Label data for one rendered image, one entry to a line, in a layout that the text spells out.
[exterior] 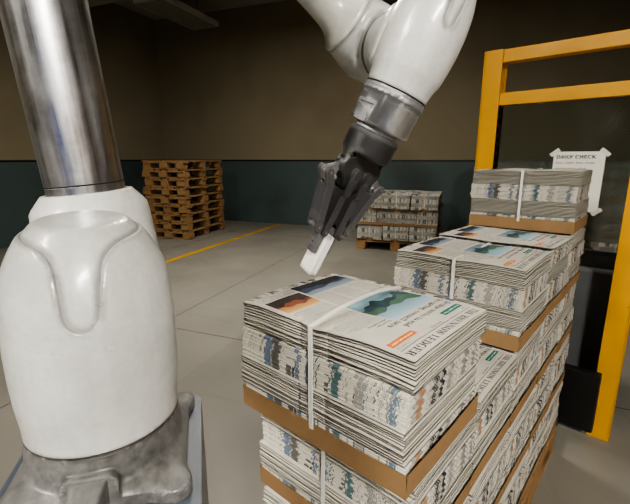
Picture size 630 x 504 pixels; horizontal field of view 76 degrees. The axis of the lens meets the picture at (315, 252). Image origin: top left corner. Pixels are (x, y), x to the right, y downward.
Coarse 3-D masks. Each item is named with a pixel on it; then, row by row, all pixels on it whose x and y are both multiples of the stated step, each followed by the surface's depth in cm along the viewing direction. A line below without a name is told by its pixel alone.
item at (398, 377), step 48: (336, 336) 65; (384, 336) 63; (432, 336) 63; (480, 336) 76; (336, 384) 66; (384, 384) 60; (432, 384) 62; (336, 432) 68; (384, 432) 61; (432, 432) 66
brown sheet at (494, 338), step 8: (544, 312) 125; (536, 320) 117; (528, 328) 111; (536, 328) 120; (488, 336) 110; (496, 336) 109; (504, 336) 108; (512, 336) 106; (528, 336) 113; (496, 344) 109; (504, 344) 108; (512, 344) 107; (520, 344) 107
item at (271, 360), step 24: (288, 288) 86; (312, 288) 86; (336, 288) 87; (360, 288) 87; (264, 312) 76; (288, 312) 73; (312, 312) 74; (264, 336) 76; (288, 336) 72; (264, 360) 78; (288, 360) 73; (264, 384) 78; (288, 384) 74; (288, 408) 75
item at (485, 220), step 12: (480, 216) 165; (492, 216) 162; (516, 228) 157; (528, 228) 154; (540, 228) 152; (552, 228) 149; (564, 228) 146; (576, 228) 148; (576, 276) 164; (564, 336) 163; (564, 372) 179; (552, 396) 164
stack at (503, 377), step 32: (544, 320) 131; (480, 352) 108; (512, 352) 109; (544, 352) 136; (480, 384) 93; (512, 384) 110; (544, 384) 148; (480, 416) 89; (544, 416) 158; (288, 448) 85; (448, 448) 74; (480, 448) 93; (512, 448) 118; (288, 480) 86; (320, 480) 80; (352, 480) 74; (448, 480) 76; (480, 480) 96; (512, 480) 127
